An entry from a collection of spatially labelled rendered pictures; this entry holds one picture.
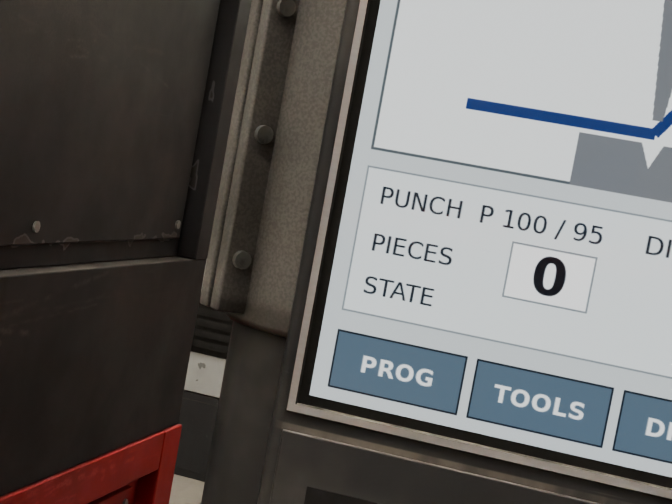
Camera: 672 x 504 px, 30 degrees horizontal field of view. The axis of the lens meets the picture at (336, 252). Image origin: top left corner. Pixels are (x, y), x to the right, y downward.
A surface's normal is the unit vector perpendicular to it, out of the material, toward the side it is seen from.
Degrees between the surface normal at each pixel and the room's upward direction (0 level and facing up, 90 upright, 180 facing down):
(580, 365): 90
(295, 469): 90
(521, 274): 90
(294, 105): 90
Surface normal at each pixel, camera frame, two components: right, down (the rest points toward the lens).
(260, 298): -0.63, -0.06
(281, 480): -0.24, 0.04
